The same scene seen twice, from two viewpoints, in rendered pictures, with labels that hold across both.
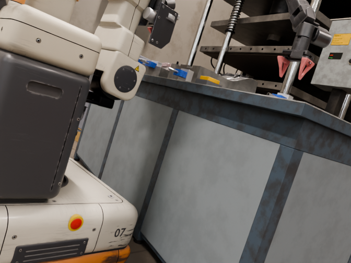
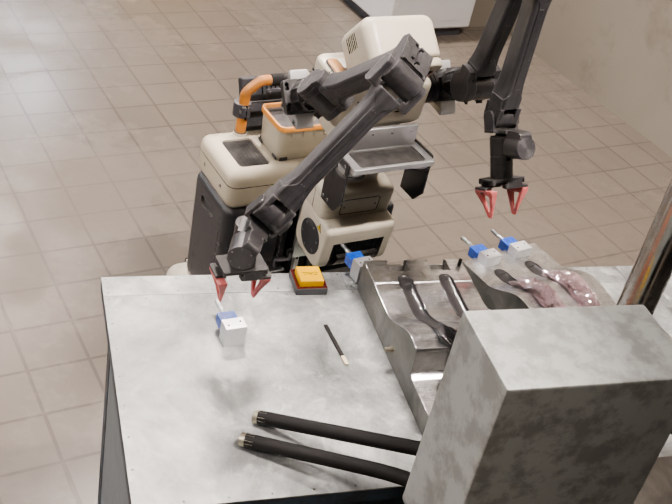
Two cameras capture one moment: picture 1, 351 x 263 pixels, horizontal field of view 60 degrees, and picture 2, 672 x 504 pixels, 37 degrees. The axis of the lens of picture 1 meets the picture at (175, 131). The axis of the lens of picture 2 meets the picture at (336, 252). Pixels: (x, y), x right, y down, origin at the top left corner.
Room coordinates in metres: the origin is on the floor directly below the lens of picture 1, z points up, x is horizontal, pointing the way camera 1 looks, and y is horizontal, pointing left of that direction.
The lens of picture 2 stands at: (1.69, -2.02, 2.31)
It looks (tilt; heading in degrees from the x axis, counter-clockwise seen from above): 35 degrees down; 101
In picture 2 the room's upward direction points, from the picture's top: 13 degrees clockwise
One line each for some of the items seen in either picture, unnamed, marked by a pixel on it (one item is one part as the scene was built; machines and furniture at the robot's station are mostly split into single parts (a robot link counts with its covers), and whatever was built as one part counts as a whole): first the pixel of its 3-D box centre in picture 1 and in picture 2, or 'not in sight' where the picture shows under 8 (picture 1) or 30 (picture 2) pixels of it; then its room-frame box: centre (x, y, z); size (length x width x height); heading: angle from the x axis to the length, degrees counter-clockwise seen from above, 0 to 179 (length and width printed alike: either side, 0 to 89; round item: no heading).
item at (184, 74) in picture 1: (178, 72); (353, 258); (1.33, 0.06, 0.83); 0.13 x 0.05 x 0.05; 137
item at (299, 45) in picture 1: (299, 48); (243, 255); (1.17, -0.35, 1.03); 0.10 x 0.07 x 0.07; 42
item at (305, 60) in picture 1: (300, 67); (227, 282); (1.15, -0.37, 0.96); 0.07 x 0.07 x 0.09; 42
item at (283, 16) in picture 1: (280, 36); not in sight; (2.64, -0.60, 1.51); 1.10 x 0.70 x 0.05; 34
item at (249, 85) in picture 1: (220, 84); (444, 332); (1.62, -0.15, 0.87); 0.50 x 0.26 x 0.14; 124
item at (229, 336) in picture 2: (277, 98); (226, 318); (1.14, -0.32, 0.83); 0.13 x 0.05 x 0.05; 133
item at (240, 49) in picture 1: (270, 64); not in sight; (2.63, -0.60, 1.26); 1.10 x 0.74 x 0.05; 34
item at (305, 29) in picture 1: (306, 32); (247, 234); (1.17, -0.36, 1.10); 0.07 x 0.06 x 0.07; 104
